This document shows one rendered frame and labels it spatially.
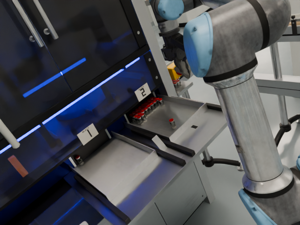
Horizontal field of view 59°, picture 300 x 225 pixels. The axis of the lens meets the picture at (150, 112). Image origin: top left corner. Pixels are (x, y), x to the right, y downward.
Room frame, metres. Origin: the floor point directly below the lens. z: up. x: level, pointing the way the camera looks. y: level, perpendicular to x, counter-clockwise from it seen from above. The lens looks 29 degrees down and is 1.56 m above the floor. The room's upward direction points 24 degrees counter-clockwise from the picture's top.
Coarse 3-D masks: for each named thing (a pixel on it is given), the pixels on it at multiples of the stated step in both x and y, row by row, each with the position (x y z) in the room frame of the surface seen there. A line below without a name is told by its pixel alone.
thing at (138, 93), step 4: (144, 84) 1.21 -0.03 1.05; (140, 88) 1.20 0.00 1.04; (144, 88) 1.21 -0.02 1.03; (148, 88) 1.22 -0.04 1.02; (136, 92) 1.18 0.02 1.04; (140, 92) 1.19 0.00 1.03; (144, 92) 1.20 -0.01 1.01; (148, 92) 1.22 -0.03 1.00; (140, 96) 1.19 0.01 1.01; (144, 96) 1.20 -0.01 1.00; (140, 100) 1.18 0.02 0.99
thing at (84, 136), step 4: (92, 124) 1.05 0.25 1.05; (88, 128) 1.04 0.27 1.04; (92, 128) 1.05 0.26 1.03; (80, 132) 1.02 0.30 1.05; (84, 132) 1.03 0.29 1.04; (92, 132) 1.04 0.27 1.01; (96, 132) 1.05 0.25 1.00; (80, 136) 1.01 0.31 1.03; (84, 136) 1.02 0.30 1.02; (88, 136) 1.03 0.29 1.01; (92, 136) 1.04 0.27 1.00; (80, 140) 1.01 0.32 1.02; (84, 140) 1.02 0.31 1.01; (88, 140) 1.02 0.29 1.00; (84, 144) 1.01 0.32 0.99
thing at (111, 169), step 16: (112, 144) 1.09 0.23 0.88; (128, 144) 1.04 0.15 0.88; (96, 160) 1.02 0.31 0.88; (112, 160) 0.97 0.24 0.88; (128, 160) 0.92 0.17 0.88; (144, 160) 0.84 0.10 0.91; (80, 176) 0.94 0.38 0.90; (96, 176) 0.91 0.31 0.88; (112, 176) 0.87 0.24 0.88; (128, 176) 0.80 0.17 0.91; (112, 192) 0.75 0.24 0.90
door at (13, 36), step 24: (0, 0) 1.03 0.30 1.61; (0, 24) 1.01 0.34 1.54; (24, 24) 1.05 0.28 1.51; (0, 48) 0.99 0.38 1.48; (24, 48) 1.02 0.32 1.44; (0, 72) 0.97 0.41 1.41; (24, 72) 1.00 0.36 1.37; (48, 72) 1.04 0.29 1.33; (0, 96) 0.94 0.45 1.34; (24, 96) 0.98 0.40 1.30; (48, 96) 1.01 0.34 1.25; (24, 120) 0.95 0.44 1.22
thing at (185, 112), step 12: (168, 96) 1.25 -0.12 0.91; (168, 108) 1.19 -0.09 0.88; (180, 108) 1.14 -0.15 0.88; (192, 108) 1.10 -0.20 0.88; (204, 108) 1.03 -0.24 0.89; (156, 120) 1.14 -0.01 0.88; (168, 120) 1.09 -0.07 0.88; (180, 120) 1.05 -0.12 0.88; (192, 120) 0.99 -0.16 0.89; (156, 132) 1.04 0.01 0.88; (168, 132) 1.00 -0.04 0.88; (180, 132) 0.94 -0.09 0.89
